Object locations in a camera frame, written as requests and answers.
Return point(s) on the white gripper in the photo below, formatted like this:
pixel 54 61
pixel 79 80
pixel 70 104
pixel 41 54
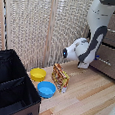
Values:
pixel 83 65

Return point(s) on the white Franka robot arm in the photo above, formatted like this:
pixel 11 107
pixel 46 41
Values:
pixel 95 27

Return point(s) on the brown wooden drawer cabinet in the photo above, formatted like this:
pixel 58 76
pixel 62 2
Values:
pixel 110 55

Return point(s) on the granola cereal box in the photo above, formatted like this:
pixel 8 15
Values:
pixel 60 77

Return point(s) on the blue plastic bowl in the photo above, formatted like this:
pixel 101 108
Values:
pixel 46 89

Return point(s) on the yellow plastic bowl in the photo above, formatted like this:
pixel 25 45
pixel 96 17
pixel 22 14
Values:
pixel 38 74

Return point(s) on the beige bamboo screen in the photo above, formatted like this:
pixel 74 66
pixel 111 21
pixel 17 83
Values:
pixel 36 24

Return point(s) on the black fabric storage bin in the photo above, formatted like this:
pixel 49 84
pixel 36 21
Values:
pixel 10 85

